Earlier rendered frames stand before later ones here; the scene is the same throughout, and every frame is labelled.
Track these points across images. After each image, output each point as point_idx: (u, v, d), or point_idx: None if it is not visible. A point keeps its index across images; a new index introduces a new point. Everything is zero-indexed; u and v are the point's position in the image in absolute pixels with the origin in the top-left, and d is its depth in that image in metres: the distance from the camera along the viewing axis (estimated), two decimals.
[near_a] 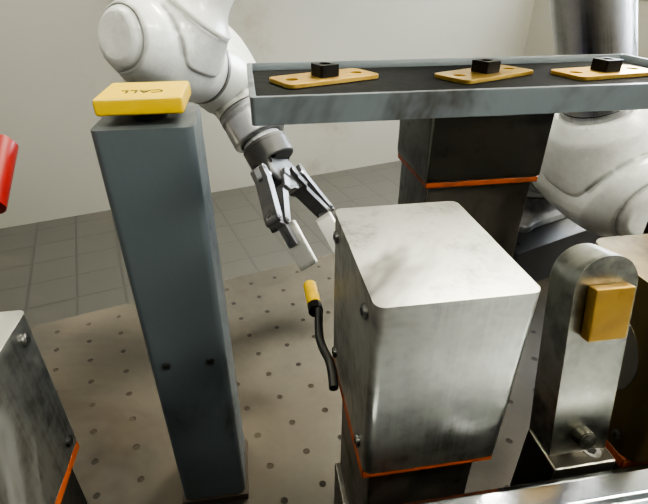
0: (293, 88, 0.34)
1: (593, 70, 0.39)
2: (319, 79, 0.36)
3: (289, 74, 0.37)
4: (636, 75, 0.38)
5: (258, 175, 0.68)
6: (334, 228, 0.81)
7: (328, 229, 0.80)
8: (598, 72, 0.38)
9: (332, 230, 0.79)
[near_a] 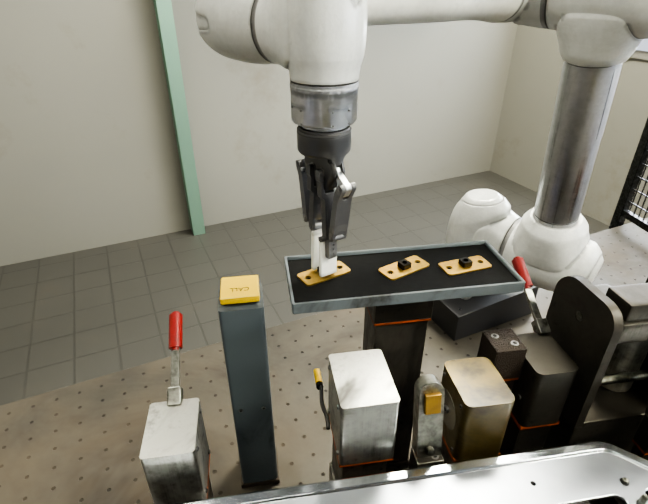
0: (309, 286, 0.73)
1: (459, 264, 0.78)
2: (321, 277, 0.74)
3: (306, 270, 0.76)
4: (478, 269, 0.77)
5: (304, 168, 0.72)
6: (332, 255, 0.71)
7: (327, 248, 0.73)
8: (460, 267, 0.77)
9: (324, 252, 0.73)
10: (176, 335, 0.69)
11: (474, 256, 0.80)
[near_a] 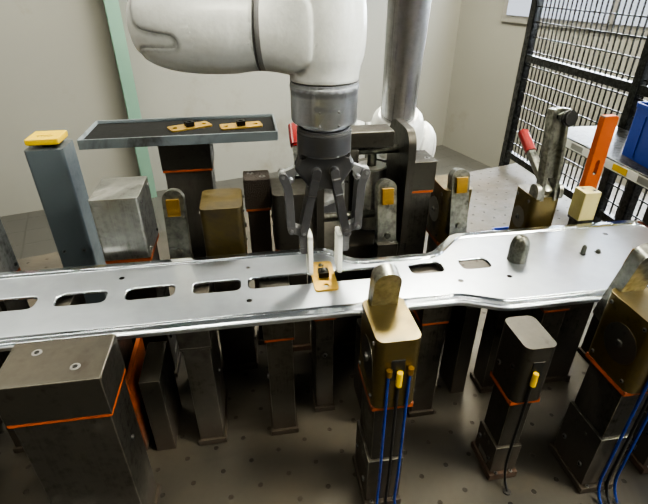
0: (338, 288, 0.73)
1: (236, 124, 0.95)
2: (330, 278, 0.75)
3: (313, 283, 0.74)
4: (249, 127, 0.94)
5: (280, 181, 0.67)
6: (348, 245, 0.74)
7: (335, 244, 0.74)
8: (235, 126, 0.94)
9: (336, 249, 0.73)
10: None
11: (253, 121, 0.97)
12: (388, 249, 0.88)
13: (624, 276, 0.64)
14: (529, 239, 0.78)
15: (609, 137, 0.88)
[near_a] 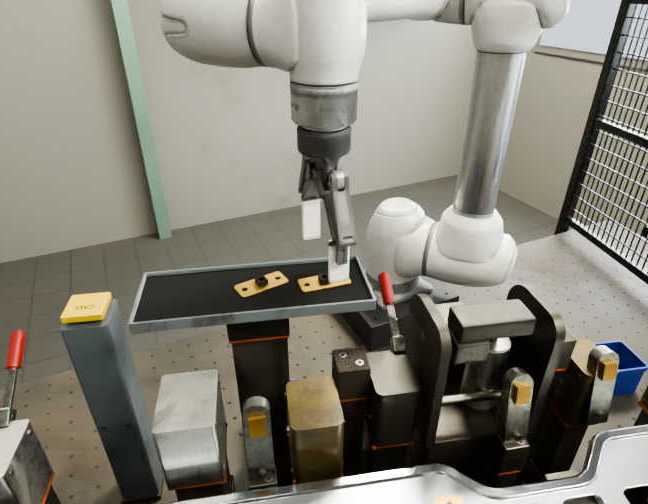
0: None
1: (318, 281, 0.77)
2: None
3: None
4: (336, 286, 0.76)
5: None
6: (342, 261, 0.65)
7: None
8: (318, 284, 0.76)
9: (335, 257, 0.67)
10: (13, 355, 0.68)
11: None
12: (517, 452, 0.70)
13: None
14: None
15: None
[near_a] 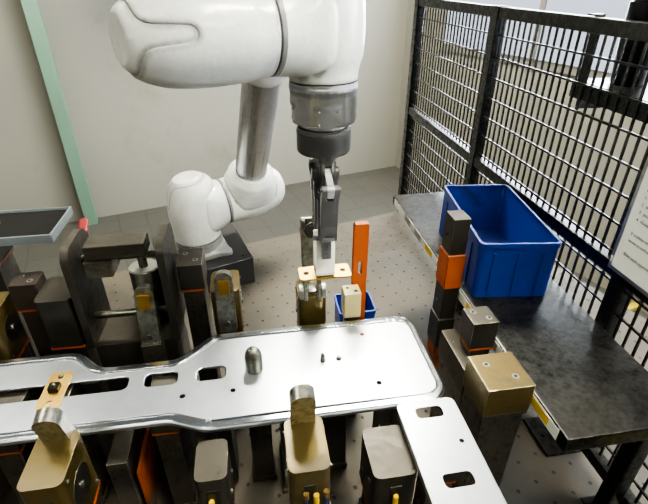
0: (59, 406, 0.77)
1: None
2: (59, 393, 0.79)
3: (38, 400, 0.78)
4: (334, 277, 0.74)
5: None
6: (326, 256, 0.71)
7: (325, 249, 0.73)
8: None
9: (322, 252, 0.73)
10: None
11: (340, 264, 0.77)
12: (152, 349, 0.92)
13: (290, 411, 0.68)
14: (259, 352, 0.82)
15: (365, 242, 0.92)
